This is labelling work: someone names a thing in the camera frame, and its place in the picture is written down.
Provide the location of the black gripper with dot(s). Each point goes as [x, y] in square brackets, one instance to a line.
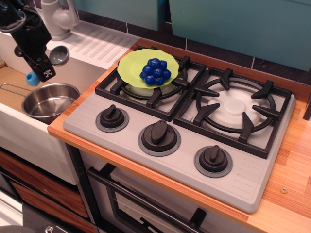
[31, 36]

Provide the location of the grey spoon blue handle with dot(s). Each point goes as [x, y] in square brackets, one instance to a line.
[59, 56]

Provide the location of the blue toy blueberry cluster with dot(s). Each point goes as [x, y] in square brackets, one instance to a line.
[155, 72]

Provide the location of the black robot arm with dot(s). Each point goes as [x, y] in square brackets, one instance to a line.
[11, 12]

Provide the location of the stainless steel pot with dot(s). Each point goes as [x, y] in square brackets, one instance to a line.
[45, 103]

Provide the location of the white toy sink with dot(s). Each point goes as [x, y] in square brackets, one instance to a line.
[92, 51]

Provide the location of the green plastic plate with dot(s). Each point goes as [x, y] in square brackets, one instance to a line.
[131, 65]

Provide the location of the grey toy faucet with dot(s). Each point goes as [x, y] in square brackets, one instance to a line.
[59, 21]

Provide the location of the black left stove knob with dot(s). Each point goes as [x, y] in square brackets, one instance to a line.
[112, 119]

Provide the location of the black stove knob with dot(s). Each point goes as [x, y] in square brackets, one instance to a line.
[213, 162]
[159, 139]
[112, 119]

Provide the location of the wooden drawer fronts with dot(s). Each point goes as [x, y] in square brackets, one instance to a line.
[46, 192]

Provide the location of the black left burner grate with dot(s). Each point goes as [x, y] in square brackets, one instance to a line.
[161, 102]

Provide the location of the black burner grate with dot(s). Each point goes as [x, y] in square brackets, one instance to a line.
[161, 102]
[237, 111]

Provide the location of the black middle stove knob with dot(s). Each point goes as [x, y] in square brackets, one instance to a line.
[159, 139]

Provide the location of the grey toy stove top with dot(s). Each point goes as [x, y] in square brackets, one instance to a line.
[243, 187]

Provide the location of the black right stove knob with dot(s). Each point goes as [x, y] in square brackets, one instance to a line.
[213, 162]

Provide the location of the black right burner grate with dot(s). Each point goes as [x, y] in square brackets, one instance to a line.
[237, 111]

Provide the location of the oven door with handle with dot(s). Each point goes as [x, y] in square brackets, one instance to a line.
[137, 206]

